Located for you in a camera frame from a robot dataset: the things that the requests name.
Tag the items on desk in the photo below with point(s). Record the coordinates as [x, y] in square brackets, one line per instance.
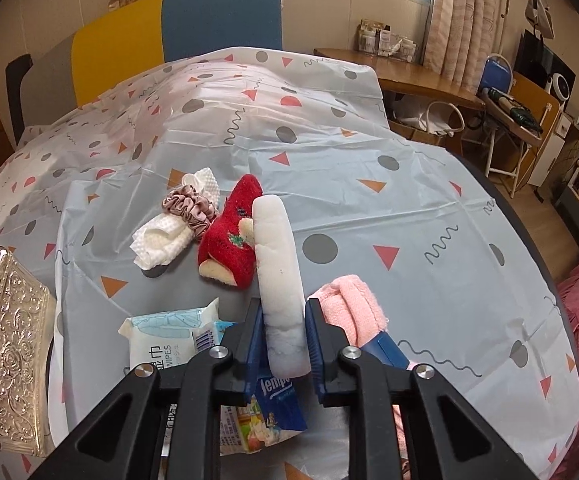
[384, 42]

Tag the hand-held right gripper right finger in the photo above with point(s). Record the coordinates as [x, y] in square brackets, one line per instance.
[314, 345]

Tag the pink towel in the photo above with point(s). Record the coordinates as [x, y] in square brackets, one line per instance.
[349, 305]

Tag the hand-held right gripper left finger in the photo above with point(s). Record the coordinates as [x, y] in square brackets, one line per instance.
[256, 345]

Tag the blue tissue pack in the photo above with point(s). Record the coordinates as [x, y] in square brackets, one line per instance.
[277, 402]

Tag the blue folding chair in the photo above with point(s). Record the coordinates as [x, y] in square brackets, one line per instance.
[497, 72]

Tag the white folding chair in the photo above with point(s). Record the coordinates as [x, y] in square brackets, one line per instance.
[524, 130]

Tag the grey yellow blue chair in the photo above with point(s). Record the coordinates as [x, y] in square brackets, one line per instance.
[119, 45]

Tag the wooden desk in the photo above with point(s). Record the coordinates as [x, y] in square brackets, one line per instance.
[419, 77]

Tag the white wet wipes packet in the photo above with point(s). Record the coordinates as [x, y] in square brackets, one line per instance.
[169, 335]

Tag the beige striped curtain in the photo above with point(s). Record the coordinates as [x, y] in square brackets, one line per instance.
[464, 25]

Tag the pink satin scrunchie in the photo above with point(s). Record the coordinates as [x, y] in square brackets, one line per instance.
[187, 207]

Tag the black monitor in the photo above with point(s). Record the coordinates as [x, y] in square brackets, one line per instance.
[539, 60]

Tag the white hanging organizer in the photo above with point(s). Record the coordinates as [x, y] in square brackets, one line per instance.
[543, 10]

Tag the patterned plastic tablecloth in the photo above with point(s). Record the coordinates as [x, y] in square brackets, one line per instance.
[369, 135]

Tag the white rolled cloth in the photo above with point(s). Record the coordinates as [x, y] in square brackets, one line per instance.
[162, 240]

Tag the red plush sock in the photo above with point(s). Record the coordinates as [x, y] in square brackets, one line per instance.
[224, 240]

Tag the white round fan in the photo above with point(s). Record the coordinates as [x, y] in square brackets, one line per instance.
[561, 87]

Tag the white tote bag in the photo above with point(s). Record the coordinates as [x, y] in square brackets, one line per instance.
[432, 117]

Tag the white knit headband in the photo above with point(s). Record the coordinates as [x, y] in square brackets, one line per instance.
[204, 182]

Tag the ornate metallic tissue box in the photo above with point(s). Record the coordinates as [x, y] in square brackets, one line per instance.
[4, 350]

